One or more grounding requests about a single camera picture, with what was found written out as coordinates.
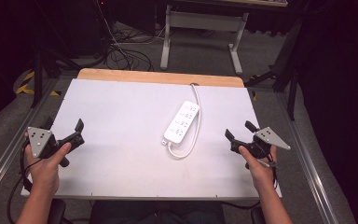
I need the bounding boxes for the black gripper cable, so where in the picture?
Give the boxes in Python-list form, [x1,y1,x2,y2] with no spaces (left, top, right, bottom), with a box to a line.
[7,139,42,224]
[255,153,279,191]

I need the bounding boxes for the white power strip cable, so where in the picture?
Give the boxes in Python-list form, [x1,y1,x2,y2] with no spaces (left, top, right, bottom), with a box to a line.
[160,82,203,160]

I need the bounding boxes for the person's left hand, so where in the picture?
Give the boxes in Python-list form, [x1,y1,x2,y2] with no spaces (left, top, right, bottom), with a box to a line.
[23,133,73,198]

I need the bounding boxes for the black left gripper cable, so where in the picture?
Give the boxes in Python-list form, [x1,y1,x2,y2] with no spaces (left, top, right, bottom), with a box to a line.
[7,139,42,224]

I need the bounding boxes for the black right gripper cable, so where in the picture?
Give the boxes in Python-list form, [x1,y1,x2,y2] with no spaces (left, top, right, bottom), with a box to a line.
[255,153,279,191]

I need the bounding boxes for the yellow black floor tape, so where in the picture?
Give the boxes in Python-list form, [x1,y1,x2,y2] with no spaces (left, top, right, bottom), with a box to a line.
[15,70,62,97]

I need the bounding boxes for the black cable under table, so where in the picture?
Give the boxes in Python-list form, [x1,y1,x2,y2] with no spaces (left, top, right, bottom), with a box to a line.
[221,200,261,211]

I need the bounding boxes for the person's right hand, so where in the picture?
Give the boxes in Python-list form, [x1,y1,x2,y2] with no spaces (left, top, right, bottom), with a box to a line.
[238,145,278,191]

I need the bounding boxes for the aluminium floor rail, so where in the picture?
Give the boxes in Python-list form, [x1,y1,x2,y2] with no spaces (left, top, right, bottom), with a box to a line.
[0,77,60,204]
[274,91,341,224]

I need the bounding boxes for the white metal desk frame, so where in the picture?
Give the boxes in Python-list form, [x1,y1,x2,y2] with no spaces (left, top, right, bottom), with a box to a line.
[159,4,250,76]

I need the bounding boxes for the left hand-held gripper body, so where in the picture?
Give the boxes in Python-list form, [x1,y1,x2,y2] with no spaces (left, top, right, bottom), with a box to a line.
[26,125,86,168]

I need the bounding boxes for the black metal stand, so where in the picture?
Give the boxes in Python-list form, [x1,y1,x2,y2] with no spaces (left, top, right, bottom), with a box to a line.
[244,17,304,121]
[30,46,85,109]

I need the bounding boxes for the tangle of black floor cables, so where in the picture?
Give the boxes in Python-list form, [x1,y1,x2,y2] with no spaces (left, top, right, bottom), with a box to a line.
[92,0,169,73]

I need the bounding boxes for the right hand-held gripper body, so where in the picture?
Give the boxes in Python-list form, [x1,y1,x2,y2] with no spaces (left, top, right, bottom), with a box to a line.
[229,126,292,170]

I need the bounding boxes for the white power strip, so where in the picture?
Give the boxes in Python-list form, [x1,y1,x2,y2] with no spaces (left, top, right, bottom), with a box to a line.
[162,100,201,145]

